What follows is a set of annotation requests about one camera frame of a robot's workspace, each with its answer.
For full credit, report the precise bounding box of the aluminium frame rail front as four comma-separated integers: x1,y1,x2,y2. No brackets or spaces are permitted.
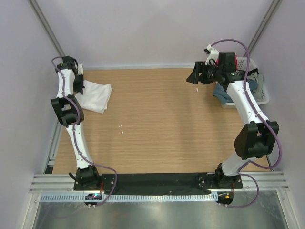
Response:
29,171,289,193

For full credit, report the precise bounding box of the black garment strap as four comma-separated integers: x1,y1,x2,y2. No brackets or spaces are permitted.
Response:
238,68,260,76

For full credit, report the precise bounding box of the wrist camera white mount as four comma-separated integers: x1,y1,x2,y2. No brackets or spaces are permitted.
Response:
204,45,219,65
77,64,83,75

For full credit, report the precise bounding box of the aluminium corner post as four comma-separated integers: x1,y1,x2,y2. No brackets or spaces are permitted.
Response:
28,0,65,56
248,0,283,54

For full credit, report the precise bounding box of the right aluminium corner post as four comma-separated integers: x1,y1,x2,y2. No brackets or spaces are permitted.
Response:
248,0,283,54

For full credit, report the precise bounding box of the white t shirt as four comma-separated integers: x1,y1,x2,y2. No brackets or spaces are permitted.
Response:
75,80,113,114

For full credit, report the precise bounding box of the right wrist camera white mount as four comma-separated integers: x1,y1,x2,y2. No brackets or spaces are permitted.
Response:
204,45,219,65

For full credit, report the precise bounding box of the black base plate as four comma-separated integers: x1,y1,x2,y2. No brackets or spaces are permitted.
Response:
69,173,243,196

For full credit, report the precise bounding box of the left aluminium corner post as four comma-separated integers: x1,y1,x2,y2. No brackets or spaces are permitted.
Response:
28,0,65,56

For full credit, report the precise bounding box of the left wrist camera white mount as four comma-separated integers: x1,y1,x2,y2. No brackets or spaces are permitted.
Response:
77,64,83,75

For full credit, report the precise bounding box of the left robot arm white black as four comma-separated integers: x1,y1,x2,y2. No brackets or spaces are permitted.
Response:
51,56,101,190

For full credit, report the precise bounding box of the white slotted cable duct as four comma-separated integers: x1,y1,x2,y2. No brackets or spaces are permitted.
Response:
41,192,218,203

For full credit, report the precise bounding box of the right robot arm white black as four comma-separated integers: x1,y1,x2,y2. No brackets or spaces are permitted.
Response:
186,48,279,185

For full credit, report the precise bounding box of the blue grey t shirt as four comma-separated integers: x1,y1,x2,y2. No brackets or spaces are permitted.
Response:
213,78,259,105

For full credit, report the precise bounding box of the white laundry basket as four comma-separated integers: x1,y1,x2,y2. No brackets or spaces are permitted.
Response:
220,59,270,108

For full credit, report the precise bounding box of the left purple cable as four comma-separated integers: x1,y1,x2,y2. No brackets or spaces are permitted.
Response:
51,56,119,206

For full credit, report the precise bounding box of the pink t shirt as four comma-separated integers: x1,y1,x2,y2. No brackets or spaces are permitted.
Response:
216,56,238,70

